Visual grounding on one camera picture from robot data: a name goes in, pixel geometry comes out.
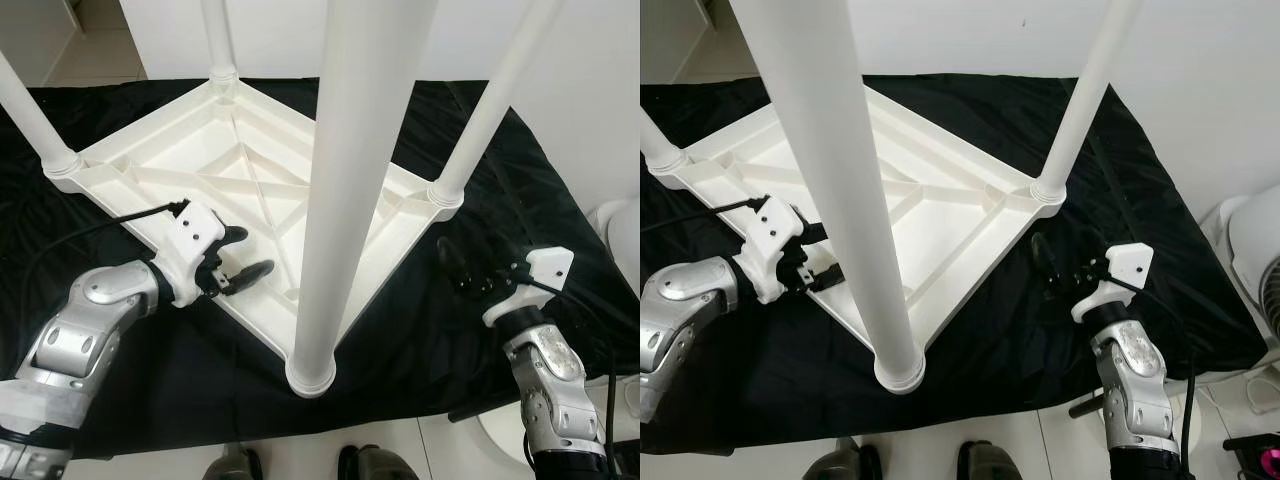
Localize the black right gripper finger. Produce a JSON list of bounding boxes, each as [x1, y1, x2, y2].
[[438, 235, 471, 286], [1030, 232, 1059, 281]]

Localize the white plastic table top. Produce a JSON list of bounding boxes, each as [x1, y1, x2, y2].
[[45, 78, 466, 399], [660, 80, 1066, 396]]

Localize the white plastic table leg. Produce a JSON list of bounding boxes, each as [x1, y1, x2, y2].
[[200, 0, 241, 101], [428, 0, 566, 211], [0, 50, 86, 181], [728, 0, 926, 394], [285, 0, 441, 399], [640, 105, 691, 176], [1030, 0, 1143, 206]]

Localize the black cloth table cover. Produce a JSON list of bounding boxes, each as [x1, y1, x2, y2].
[[640, 72, 1269, 456], [0, 75, 641, 461]]

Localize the grey robot left foot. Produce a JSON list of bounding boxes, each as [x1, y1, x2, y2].
[[203, 445, 266, 480], [808, 440, 886, 480]]

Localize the grey robot foot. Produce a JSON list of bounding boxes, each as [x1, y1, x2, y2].
[[203, 445, 266, 480], [808, 440, 886, 480], [338, 443, 421, 480], [958, 440, 1026, 480]]

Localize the grey robot right foot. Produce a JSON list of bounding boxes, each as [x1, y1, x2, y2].
[[338, 443, 421, 480], [958, 440, 1026, 480]]

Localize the black vacuum with magenta cap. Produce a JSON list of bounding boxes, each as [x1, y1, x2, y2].
[[1225, 435, 1280, 480]]

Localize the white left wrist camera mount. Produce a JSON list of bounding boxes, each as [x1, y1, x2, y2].
[[150, 200, 229, 309], [735, 196, 809, 303]]

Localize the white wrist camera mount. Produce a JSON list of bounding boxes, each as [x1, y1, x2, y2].
[[150, 200, 229, 309], [735, 196, 809, 303], [1072, 242, 1154, 323], [484, 245, 575, 326]]

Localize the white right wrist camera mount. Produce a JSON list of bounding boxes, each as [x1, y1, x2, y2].
[[484, 245, 575, 326], [1072, 242, 1154, 323]]

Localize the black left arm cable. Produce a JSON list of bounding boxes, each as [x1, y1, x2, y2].
[[640, 196, 771, 233], [20, 200, 191, 301]]

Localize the white pedestal fan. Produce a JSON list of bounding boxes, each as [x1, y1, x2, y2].
[[1190, 195, 1280, 421], [480, 200, 641, 471]]

